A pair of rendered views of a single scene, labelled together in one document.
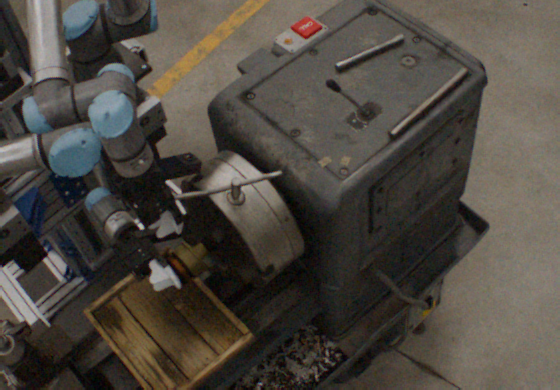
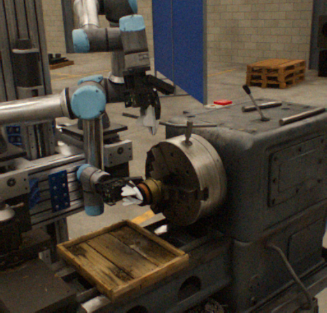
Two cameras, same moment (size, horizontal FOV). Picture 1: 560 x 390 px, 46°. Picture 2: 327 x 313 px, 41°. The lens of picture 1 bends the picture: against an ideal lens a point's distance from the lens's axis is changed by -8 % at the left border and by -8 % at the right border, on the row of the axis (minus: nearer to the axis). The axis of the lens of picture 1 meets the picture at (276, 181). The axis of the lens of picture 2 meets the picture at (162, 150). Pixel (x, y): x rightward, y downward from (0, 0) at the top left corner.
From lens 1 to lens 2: 1.03 m
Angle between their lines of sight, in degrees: 36
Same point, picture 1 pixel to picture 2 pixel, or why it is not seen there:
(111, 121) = (134, 20)
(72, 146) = (90, 90)
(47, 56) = (91, 18)
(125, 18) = (120, 78)
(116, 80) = not seen: hidden behind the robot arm
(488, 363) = not seen: outside the picture
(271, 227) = (208, 161)
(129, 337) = (91, 260)
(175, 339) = (128, 260)
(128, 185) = (133, 73)
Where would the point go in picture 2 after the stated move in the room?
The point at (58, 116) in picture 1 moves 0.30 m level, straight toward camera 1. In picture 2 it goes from (95, 36) to (137, 41)
